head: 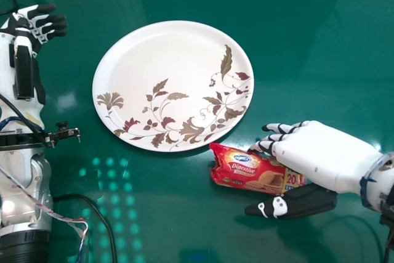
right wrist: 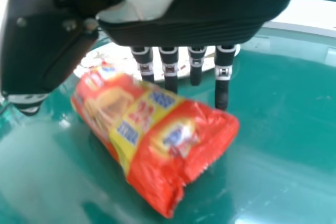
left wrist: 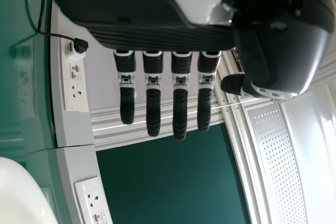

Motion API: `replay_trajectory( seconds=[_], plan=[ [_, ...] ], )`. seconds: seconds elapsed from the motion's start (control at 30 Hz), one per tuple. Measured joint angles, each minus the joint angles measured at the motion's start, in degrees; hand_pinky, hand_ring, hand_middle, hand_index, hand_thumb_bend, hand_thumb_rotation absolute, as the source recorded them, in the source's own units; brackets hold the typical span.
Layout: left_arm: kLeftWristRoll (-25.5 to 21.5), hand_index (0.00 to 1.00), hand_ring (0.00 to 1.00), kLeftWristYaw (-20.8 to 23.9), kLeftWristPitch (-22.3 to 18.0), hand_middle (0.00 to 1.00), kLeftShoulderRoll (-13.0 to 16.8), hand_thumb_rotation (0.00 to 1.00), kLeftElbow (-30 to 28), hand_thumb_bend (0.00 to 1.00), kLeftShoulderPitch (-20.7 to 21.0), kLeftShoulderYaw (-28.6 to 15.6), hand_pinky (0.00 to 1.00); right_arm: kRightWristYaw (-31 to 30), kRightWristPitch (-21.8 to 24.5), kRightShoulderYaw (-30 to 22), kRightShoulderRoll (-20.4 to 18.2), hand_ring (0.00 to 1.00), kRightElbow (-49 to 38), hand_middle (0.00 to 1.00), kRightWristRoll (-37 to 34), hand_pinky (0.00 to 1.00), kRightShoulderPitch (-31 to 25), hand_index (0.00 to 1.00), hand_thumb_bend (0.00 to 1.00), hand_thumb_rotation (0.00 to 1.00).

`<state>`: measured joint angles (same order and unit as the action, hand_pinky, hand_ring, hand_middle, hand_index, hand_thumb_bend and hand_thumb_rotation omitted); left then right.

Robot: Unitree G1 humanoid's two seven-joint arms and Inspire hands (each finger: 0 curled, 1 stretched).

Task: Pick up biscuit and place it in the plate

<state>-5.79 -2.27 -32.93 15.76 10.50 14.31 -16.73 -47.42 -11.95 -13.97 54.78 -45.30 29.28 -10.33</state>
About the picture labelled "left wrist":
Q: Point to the aluminium frame rail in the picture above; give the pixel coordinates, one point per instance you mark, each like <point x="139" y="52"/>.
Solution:
<point x="241" y="142"/>
<point x="110" y="127"/>

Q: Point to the plate with brown leaf pattern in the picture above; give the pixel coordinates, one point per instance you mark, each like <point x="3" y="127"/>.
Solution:
<point x="18" y="197"/>

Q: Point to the white socket strip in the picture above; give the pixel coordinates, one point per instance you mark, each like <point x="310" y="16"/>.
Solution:
<point x="76" y="95"/>
<point x="92" y="197"/>

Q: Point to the grey socket trunking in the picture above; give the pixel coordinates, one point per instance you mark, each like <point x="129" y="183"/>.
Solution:
<point x="76" y="161"/>

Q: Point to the white-and-orange plug adapter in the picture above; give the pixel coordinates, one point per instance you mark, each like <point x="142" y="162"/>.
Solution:
<point x="74" y="55"/>

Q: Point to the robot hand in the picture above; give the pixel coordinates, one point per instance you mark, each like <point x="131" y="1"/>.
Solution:
<point x="147" y="11"/>

